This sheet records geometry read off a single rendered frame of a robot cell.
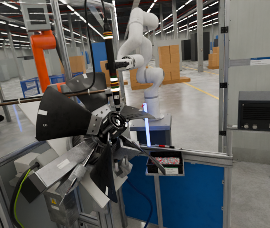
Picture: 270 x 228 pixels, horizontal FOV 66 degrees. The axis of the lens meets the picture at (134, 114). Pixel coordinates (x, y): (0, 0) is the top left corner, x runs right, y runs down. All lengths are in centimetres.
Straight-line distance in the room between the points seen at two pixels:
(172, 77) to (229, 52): 675
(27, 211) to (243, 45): 256
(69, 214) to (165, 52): 832
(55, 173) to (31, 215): 89
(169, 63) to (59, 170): 853
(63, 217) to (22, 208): 43
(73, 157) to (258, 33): 228
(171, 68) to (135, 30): 794
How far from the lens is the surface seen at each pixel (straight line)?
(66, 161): 95
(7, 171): 156
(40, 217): 184
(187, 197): 167
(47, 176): 90
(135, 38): 133
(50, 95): 92
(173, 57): 921
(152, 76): 166
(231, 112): 282
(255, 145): 298
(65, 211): 132
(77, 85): 116
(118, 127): 99
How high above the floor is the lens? 154
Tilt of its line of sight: 17 degrees down
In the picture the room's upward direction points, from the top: 7 degrees counter-clockwise
